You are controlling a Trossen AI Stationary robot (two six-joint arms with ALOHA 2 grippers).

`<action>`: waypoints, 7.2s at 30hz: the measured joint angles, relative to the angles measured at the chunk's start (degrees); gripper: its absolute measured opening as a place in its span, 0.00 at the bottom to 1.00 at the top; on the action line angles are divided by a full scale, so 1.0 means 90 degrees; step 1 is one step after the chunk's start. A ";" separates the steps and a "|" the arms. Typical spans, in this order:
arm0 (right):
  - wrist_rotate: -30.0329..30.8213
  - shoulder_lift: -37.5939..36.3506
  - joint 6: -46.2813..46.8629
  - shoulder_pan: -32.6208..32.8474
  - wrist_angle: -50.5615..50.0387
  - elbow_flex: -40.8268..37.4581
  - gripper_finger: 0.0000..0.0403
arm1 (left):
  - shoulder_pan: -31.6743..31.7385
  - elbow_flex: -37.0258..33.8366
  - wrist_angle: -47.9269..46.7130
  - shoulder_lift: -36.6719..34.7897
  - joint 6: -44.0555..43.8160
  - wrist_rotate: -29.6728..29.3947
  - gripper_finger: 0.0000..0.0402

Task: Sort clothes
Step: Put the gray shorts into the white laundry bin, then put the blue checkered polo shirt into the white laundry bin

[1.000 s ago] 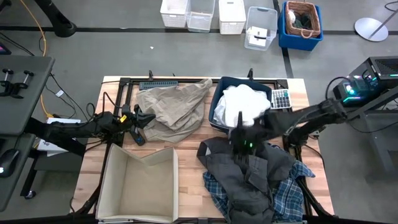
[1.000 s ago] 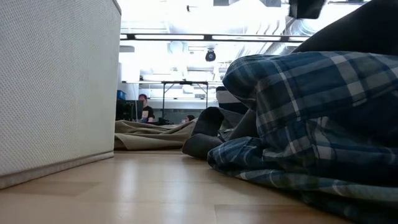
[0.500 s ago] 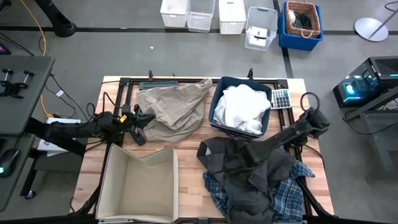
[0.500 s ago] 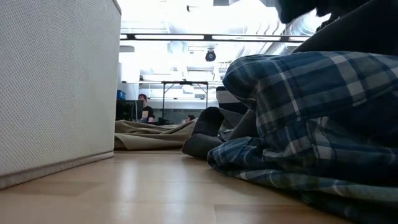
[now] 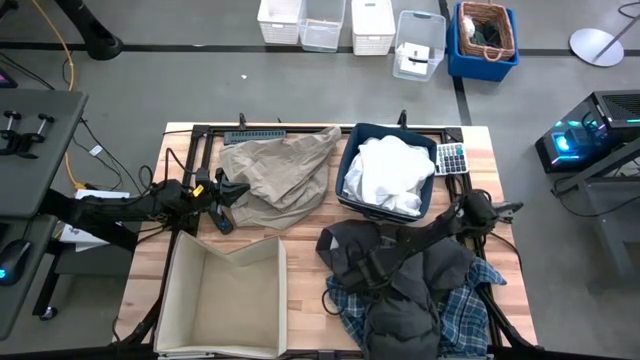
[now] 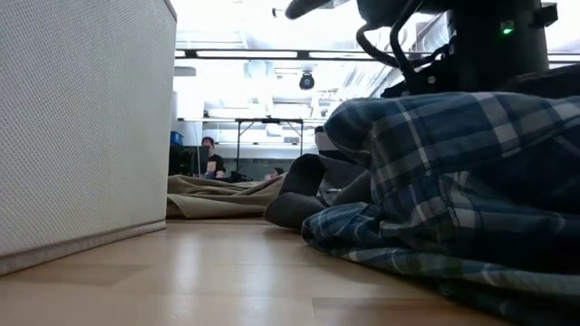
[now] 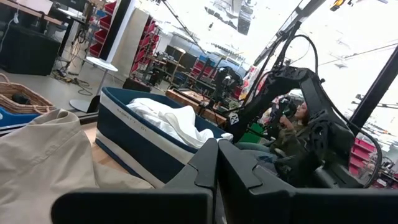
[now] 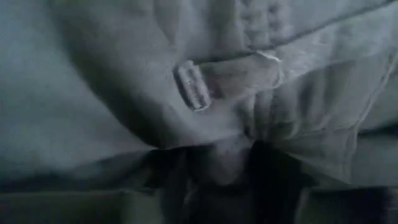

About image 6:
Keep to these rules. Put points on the person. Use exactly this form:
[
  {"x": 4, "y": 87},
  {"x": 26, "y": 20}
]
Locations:
[
  {"x": 214, "y": 163},
  {"x": 276, "y": 172}
]

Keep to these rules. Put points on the blue plaid shirt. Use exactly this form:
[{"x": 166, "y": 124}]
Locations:
[{"x": 453, "y": 181}]

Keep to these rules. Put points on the beige fabric bin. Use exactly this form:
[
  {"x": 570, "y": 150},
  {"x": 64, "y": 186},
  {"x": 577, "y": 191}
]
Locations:
[{"x": 81, "y": 127}]

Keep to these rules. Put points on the black monitor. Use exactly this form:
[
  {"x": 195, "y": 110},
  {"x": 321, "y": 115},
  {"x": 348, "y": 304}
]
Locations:
[{"x": 188, "y": 159}]

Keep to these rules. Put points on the beige garment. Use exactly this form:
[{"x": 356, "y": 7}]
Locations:
[{"x": 213, "y": 197}]

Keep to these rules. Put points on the black metal frame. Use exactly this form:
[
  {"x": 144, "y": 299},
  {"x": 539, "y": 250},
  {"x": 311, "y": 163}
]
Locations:
[{"x": 254, "y": 54}]

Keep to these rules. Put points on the black overhead camera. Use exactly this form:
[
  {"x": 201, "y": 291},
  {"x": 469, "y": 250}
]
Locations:
[{"x": 306, "y": 81}]

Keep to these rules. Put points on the black folding table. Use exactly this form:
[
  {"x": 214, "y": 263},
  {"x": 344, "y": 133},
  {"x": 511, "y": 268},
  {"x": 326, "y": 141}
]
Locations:
[{"x": 269, "y": 121}]

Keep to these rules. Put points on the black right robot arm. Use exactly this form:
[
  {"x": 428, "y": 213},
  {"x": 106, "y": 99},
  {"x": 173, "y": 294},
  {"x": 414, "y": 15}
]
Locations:
[{"x": 494, "y": 45}]

